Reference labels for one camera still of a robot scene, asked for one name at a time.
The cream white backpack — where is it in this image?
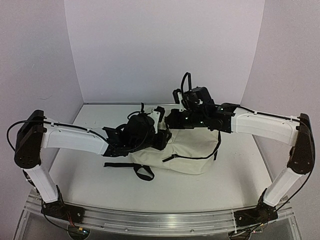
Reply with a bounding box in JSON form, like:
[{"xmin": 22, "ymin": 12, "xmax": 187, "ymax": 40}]
[{"xmin": 104, "ymin": 127, "xmax": 222, "ymax": 182}]

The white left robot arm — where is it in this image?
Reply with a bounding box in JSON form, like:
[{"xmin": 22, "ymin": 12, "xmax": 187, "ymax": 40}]
[{"xmin": 9, "ymin": 107, "xmax": 172, "ymax": 218}]

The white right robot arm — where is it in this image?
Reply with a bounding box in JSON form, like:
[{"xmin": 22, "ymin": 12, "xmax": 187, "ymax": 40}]
[{"xmin": 164, "ymin": 103, "xmax": 316, "ymax": 207}]

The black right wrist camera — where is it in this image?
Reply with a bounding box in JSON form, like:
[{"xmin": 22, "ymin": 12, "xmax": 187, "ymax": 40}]
[{"xmin": 172, "ymin": 72, "xmax": 217, "ymax": 115}]

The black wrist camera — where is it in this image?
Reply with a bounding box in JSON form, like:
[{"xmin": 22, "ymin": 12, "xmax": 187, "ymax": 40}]
[
  {"xmin": 123, "ymin": 102, "xmax": 165, "ymax": 140},
  {"xmin": 172, "ymin": 72, "xmax": 217, "ymax": 115}
]

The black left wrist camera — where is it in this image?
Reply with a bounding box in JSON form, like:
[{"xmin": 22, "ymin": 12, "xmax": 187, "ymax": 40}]
[{"xmin": 123, "ymin": 102, "xmax": 165, "ymax": 140}]

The aluminium front rail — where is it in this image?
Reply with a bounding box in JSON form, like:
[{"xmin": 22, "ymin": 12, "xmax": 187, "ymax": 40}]
[{"xmin": 39, "ymin": 201, "xmax": 301, "ymax": 237}]

